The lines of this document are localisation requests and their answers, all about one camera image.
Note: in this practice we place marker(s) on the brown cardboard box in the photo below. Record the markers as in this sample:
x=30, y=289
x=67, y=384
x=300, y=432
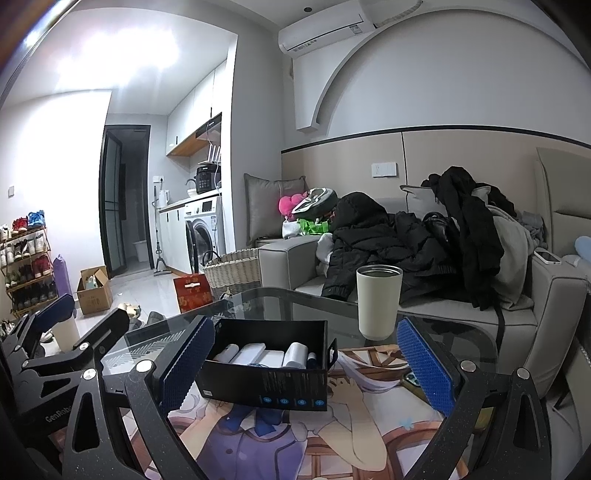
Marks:
x=97, y=297

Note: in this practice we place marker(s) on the white plastic bag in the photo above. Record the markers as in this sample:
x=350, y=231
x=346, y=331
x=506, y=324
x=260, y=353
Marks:
x=291, y=230

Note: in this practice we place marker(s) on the black framed glass door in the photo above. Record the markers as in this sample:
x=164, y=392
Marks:
x=115, y=207

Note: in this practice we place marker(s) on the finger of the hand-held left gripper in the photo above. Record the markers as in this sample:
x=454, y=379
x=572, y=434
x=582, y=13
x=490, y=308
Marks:
x=106, y=330
x=55, y=310

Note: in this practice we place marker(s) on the light blue pillow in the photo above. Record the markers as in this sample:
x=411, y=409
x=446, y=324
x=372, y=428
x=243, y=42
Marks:
x=584, y=251

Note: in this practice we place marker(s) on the small white waste bin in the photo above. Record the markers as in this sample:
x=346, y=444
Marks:
x=141, y=251

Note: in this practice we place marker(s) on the purple rolled yoga mat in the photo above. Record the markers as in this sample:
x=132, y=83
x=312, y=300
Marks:
x=61, y=277

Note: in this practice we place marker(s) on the white smartphone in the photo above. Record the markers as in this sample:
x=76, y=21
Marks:
x=548, y=256

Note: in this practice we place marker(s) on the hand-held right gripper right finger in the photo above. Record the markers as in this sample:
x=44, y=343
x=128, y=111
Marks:
x=425, y=369

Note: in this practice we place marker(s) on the cream tumbler cup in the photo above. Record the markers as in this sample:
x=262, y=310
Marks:
x=378, y=304

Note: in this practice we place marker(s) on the wicker laundry basket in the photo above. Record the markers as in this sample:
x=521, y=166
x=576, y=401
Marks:
x=233, y=277

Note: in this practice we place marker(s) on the light grey cushion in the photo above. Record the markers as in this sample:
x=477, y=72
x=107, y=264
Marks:
x=415, y=198

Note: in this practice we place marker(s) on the white cylindrical bin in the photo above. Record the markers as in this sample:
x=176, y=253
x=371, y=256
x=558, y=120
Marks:
x=67, y=334

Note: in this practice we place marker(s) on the black draped clothes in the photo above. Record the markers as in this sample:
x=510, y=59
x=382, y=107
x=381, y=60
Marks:
x=475, y=221

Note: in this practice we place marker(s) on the white router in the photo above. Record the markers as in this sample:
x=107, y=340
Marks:
x=213, y=154

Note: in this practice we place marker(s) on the green bag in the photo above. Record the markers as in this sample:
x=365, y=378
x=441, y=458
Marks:
x=314, y=226

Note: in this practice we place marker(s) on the white electric kettle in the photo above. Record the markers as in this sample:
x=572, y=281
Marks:
x=164, y=198

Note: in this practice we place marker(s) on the shoe rack with shoes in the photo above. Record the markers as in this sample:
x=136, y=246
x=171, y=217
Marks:
x=27, y=263

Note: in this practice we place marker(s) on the white upper cabinets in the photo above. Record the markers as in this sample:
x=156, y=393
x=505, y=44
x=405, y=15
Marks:
x=194, y=106

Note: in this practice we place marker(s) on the white green earplug case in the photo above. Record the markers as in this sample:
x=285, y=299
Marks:
x=249, y=354

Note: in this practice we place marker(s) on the grey square cushion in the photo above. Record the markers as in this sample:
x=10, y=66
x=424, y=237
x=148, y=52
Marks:
x=263, y=207

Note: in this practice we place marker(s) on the white base cabinet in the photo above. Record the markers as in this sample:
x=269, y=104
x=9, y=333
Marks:
x=173, y=240

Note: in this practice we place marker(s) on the printed cartoon table mat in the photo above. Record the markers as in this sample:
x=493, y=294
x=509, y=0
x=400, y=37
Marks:
x=286, y=443

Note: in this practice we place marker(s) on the white wall switch panel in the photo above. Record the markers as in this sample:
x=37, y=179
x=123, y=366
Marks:
x=384, y=169

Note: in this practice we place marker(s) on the white washing machine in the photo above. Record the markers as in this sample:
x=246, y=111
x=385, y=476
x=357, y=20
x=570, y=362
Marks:
x=207, y=230

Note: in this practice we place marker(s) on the pair of beige slippers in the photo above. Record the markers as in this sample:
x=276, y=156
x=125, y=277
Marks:
x=129, y=309

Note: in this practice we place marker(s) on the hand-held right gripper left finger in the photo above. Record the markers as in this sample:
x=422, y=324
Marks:
x=184, y=364

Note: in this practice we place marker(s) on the floor mop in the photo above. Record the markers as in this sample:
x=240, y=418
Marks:
x=159, y=258

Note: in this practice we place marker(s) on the black puffy jacket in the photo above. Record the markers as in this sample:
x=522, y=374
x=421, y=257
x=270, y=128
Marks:
x=369, y=240

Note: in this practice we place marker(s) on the red gift box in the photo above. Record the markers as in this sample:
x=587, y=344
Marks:
x=194, y=293

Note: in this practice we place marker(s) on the pink plush toy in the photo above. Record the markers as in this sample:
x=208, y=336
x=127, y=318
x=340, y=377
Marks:
x=288, y=203

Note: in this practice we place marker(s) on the grey hooded garment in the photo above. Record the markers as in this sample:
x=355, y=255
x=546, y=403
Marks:
x=517, y=258

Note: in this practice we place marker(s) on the black cardboard box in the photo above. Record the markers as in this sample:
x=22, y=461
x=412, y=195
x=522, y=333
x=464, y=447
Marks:
x=277, y=387

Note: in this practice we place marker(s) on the white air conditioner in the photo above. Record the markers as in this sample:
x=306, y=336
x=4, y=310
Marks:
x=341, y=25

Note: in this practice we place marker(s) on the grey sofa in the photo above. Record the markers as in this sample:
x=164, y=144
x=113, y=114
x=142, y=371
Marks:
x=286, y=263

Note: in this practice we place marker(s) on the beige padded headboard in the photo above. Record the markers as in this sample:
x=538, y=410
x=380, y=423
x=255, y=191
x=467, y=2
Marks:
x=568, y=184

